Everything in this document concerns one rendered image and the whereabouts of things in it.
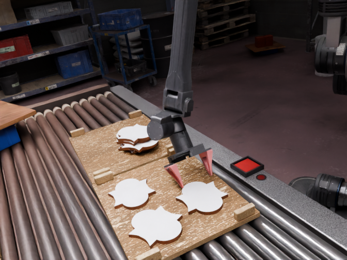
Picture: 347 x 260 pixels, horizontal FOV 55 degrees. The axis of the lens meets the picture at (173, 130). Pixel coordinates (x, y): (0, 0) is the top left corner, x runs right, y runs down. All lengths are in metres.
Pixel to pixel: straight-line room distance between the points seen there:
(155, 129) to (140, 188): 0.21
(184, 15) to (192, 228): 0.56
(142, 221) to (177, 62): 0.44
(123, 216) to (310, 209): 0.50
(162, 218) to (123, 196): 0.17
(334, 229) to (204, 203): 0.32
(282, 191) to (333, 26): 0.66
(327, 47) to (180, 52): 0.66
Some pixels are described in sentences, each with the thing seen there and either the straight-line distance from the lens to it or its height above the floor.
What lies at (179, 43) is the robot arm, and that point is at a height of 1.34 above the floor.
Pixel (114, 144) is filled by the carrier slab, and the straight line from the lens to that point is 1.35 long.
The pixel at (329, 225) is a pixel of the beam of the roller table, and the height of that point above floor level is 0.91.
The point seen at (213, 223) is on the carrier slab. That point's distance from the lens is 0.90.
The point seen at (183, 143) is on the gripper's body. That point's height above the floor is 1.07.
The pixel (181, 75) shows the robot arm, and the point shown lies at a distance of 0.95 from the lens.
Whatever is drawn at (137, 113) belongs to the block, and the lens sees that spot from 1.54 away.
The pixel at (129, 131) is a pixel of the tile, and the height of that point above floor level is 1.00.
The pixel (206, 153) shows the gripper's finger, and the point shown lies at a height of 1.03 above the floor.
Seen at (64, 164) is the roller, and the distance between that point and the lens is 1.34.
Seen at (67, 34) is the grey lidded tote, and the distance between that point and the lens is 5.51.
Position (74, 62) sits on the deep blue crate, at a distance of 5.60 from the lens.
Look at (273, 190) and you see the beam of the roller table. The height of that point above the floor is 0.91.
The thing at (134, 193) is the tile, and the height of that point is 0.95.
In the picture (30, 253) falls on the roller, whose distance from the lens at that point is 1.00.
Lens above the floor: 1.54
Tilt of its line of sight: 26 degrees down
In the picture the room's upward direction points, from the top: 9 degrees counter-clockwise
